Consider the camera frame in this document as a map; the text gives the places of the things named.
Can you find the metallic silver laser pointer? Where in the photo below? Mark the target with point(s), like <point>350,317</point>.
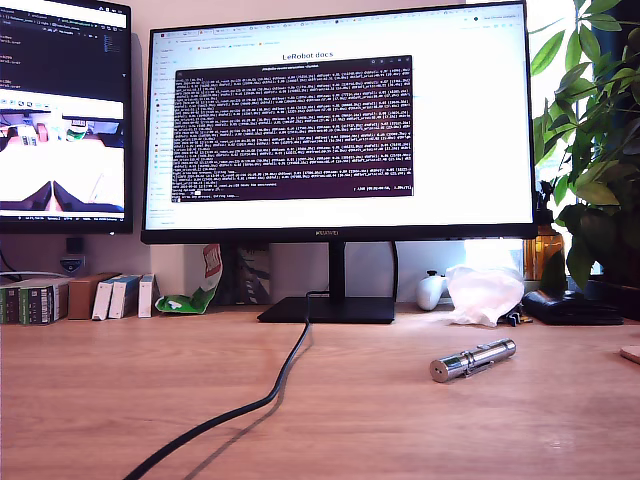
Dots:
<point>475,357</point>

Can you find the patterned grey carton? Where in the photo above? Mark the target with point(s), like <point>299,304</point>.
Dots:
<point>252,272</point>

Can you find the white game controller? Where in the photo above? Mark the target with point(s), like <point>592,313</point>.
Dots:
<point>429,295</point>

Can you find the green snack bag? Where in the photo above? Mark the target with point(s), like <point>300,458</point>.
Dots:
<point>185,302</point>

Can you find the black Huawei monitor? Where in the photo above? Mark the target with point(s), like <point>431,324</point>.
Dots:
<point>450,150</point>

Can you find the white plastic bag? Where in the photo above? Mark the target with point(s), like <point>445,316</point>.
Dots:
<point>485,295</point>

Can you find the white blue box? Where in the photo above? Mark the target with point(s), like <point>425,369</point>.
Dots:
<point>145,297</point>
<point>100,300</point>
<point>117,299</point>

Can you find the amber pump bottle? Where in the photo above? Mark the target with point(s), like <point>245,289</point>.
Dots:
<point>547,250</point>

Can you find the brown cardboard box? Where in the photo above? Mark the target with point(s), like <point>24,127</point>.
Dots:
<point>82,297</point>

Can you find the small black cube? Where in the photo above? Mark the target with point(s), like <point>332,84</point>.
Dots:
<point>74,245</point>

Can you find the blue shield badge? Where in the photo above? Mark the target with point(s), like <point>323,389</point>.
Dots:
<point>71,264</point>

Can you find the black wallet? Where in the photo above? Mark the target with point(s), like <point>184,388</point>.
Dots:
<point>570,310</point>

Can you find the green leafy plant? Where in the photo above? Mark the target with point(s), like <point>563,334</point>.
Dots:
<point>595,192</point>

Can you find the green white box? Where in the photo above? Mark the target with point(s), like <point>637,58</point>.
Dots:
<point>37,305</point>
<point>7,305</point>

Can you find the black dark-screen monitor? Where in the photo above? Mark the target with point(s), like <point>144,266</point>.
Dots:
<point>65,60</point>

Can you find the round wooden coaster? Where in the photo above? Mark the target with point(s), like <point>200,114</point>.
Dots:
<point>632,354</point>

